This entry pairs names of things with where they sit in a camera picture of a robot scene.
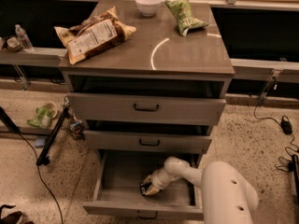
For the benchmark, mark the black tripod leg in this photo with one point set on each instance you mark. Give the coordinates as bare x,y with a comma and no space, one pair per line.
43,158

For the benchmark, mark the grey side shelf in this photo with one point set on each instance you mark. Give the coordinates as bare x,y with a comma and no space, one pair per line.
263,70
45,57

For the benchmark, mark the small basket with items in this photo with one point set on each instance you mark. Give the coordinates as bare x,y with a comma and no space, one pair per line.
10,44

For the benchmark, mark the brown yellow chip bag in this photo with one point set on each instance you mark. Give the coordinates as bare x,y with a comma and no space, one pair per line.
94,35

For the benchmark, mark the grey side shelf left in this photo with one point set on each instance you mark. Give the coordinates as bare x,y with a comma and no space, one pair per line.
45,57

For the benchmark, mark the clear water bottle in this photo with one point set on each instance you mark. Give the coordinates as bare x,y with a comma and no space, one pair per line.
23,37

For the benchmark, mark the white bowl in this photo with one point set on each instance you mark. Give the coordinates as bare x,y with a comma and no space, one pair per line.
148,8

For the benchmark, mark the grey drawer cabinet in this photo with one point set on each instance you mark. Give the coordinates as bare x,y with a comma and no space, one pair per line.
156,61

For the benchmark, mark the green chip bag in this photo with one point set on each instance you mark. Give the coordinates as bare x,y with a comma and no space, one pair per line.
182,12

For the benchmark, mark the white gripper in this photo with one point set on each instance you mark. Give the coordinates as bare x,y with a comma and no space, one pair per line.
158,181

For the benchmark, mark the green white packet on floor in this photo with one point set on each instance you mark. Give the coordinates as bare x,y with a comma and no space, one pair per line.
45,114

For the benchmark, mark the bottom grey open drawer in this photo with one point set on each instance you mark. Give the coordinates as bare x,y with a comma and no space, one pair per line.
117,191

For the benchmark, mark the middle grey drawer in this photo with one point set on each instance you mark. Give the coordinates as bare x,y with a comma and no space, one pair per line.
151,142

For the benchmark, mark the blue rxbar blueberry bar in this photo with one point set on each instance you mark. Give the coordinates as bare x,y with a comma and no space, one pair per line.
144,188

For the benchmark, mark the top grey drawer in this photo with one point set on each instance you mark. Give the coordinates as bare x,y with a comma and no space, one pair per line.
147,109

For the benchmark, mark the grey side shelf right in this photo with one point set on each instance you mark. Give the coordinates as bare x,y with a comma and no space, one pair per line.
263,70

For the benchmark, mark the black power adapter with cable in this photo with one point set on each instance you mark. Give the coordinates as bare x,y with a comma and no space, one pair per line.
285,165

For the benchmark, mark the small wire rack with can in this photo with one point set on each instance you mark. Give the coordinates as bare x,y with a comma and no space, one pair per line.
72,124

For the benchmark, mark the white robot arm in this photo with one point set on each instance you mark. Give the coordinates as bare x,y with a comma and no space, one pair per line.
227,197

